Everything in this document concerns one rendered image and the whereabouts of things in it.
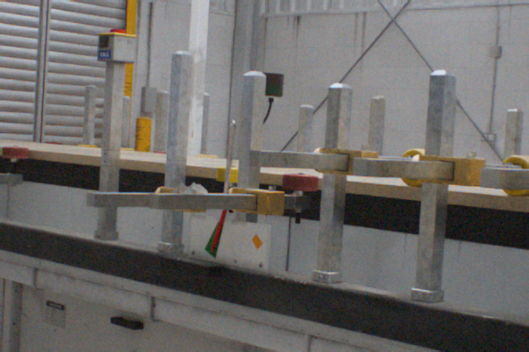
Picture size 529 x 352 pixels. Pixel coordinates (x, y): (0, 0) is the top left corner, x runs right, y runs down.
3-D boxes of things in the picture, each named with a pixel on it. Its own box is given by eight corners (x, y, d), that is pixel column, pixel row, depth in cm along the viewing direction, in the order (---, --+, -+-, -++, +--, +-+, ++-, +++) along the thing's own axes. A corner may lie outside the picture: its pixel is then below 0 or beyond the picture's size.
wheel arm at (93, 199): (94, 211, 226) (95, 191, 226) (85, 209, 228) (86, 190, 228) (241, 210, 256) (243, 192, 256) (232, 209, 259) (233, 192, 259)
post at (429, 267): (426, 331, 194) (445, 69, 191) (412, 328, 196) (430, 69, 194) (438, 330, 196) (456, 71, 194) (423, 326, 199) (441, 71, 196)
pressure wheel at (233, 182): (247, 215, 253) (250, 167, 252) (214, 212, 252) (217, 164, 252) (246, 212, 260) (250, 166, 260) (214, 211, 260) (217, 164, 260)
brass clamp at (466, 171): (466, 186, 186) (469, 158, 186) (406, 181, 196) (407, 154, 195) (486, 187, 190) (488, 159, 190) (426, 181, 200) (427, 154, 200)
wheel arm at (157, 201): (158, 214, 206) (159, 192, 206) (147, 212, 209) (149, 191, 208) (310, 212, 237) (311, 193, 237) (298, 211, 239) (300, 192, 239)
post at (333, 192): (325, 322, 212) (341, 83, 209) (312, 319, 214) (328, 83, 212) (336, 321, 214) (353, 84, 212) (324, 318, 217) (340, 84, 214)
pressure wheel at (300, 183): (297, 225, 231) (301, 173, 230) (272, 221, 237) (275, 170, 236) (322, 225, 237) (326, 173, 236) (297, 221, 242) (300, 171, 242)
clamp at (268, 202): (267, 215, 223) (269, 192, 222) (224, 209, 232) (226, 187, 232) (285, 215, 227) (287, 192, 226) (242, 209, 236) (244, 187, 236)
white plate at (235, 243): (266, 272, 222) (269, 225, 222) (186, 257, 241) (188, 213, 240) (268, 272, 223) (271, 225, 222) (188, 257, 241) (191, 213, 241)
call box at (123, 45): (112, 63, 260) (114, 31, 260) (96, 64, 265) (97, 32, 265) (135, 66, 265) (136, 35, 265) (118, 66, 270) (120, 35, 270)
